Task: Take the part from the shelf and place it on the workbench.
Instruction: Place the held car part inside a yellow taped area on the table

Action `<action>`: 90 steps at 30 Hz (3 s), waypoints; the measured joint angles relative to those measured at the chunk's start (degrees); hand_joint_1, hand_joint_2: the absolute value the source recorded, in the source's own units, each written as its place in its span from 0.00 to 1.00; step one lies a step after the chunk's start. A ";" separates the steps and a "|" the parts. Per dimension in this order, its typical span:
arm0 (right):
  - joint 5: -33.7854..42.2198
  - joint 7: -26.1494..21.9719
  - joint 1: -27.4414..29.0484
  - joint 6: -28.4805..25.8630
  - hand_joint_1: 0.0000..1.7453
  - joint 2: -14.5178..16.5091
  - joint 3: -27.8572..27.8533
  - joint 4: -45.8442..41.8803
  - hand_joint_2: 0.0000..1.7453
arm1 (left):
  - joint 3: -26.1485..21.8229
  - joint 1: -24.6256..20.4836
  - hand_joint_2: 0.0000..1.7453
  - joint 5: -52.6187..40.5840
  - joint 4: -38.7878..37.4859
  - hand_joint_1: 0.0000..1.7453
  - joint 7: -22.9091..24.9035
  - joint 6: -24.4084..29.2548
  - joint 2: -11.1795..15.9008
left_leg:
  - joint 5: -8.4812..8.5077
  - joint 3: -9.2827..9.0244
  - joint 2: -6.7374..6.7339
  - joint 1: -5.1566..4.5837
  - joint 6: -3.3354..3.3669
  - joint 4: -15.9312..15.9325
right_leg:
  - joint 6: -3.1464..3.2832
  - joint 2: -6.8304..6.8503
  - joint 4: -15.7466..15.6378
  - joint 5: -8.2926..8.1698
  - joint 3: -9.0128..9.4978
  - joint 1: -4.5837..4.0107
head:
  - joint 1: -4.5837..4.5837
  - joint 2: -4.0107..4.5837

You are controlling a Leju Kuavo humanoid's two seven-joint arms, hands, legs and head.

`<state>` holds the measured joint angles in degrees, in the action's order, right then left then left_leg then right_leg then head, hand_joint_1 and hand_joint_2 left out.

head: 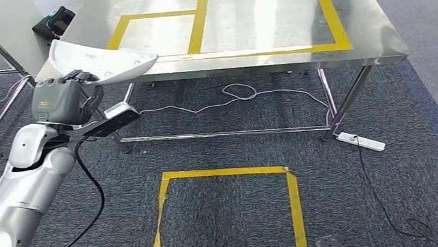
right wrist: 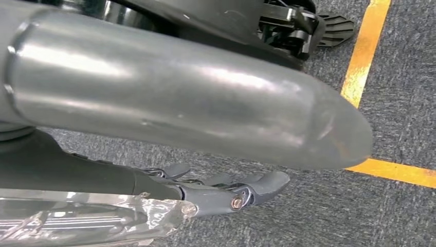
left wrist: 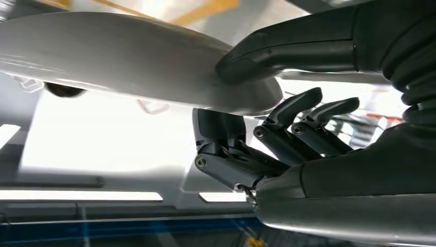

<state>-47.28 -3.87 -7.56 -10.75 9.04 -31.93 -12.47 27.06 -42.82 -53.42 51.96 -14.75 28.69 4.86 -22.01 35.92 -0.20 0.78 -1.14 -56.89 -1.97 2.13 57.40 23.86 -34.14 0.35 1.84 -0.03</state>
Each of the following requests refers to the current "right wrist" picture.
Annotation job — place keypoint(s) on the yellow floor tape outline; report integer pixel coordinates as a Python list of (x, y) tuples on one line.
[(364, 51)]

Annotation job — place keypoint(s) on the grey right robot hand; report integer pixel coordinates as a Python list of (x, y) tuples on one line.
[(170, 95)]

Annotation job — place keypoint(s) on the black robot leg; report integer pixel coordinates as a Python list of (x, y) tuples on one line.
[(211, 24)]

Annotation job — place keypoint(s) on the black robot foot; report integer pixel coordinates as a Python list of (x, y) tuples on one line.
[(337, 30)]

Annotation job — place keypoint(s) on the clear tape wrapped bracket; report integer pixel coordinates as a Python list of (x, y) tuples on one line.
[(85, 221)]

